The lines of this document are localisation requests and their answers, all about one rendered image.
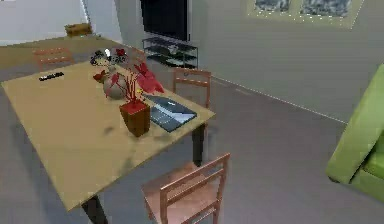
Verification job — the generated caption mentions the dark grey laptop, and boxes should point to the dark grey laptop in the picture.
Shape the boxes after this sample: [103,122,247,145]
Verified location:
[144,94,198,133]

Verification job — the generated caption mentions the reddish wooden chair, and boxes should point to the reddish wooden chair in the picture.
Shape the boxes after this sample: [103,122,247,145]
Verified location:
[32,47,75,71]
[172,67,213,110]
[141,152,231,224]

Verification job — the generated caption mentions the red potted plant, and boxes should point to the red potted plant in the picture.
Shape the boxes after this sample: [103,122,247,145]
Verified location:
[110,62,165,138]

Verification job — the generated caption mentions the black glass television stand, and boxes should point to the black glass television stand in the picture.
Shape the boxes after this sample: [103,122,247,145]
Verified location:
[141,36,199,70]

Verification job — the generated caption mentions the black television set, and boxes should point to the black television set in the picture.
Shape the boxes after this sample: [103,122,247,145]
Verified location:
[139,0,192,43]

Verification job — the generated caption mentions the tan wooden dining table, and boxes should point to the tan wooden dining table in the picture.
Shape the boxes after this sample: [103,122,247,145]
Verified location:
[0,60,216,224]

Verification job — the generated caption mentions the brown cardboard box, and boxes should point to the brown cardboard box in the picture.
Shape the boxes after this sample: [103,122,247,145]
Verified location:
[64,22,94,38]

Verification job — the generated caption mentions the black remote control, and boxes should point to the black remote control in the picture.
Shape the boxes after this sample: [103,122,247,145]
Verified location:
[38,71,65,82]

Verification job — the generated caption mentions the pale framed window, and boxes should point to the pale framed window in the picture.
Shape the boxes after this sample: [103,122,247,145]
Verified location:
[246,0,366,30]

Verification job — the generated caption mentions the green sofa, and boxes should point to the green sofa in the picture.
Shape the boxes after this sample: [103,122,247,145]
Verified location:
[325,62,384,203]

